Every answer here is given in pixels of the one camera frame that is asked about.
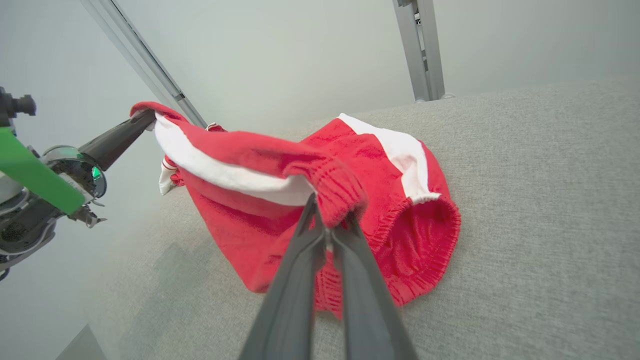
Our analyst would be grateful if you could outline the grey metal window rail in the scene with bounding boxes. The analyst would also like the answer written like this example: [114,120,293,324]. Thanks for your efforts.
[80,0,208,128]

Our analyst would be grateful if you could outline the red jersey with white sleeves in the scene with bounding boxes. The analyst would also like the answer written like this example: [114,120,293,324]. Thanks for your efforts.
[159,122,228,196]

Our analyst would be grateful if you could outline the grey fabric sofa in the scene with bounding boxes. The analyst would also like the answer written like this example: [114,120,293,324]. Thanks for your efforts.
[55,75,640,360]

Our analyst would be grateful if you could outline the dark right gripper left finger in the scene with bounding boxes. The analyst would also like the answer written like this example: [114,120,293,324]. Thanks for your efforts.
[239,194,328,360]

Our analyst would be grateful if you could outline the grey metal window post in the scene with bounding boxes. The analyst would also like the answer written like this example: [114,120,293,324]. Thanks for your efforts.
[392,0,433,103]
[417,0,446,100]

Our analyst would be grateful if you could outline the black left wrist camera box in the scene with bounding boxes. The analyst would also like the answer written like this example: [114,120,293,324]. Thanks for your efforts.
[0,87,37,136]

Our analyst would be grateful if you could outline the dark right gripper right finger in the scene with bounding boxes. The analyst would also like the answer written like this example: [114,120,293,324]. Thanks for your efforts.
[330,212,418,360]

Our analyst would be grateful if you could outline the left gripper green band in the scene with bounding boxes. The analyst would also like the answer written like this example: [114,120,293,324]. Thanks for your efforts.
[0,110,157,281]

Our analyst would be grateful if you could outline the red shorts with white stripes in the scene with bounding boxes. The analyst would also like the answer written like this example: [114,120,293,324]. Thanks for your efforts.
[130,101,462,321]

